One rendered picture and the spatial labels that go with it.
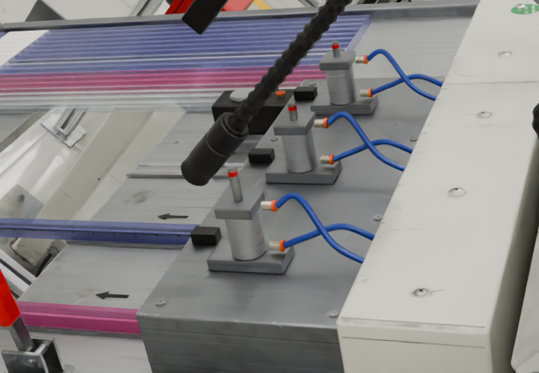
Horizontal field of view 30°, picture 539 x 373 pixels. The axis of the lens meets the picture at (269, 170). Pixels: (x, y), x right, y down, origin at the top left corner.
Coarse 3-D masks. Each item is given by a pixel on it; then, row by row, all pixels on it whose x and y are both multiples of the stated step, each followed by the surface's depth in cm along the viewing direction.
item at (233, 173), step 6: (228, 168) 60; (234, 168) 60; (228, 174) 60; (234, 174) 60; (234, 180) 60; (234, 186) 60; (240, 186) 60; (234, 192) 60; (240, 192) 60; (234, 198) 61; (240, 198) 61
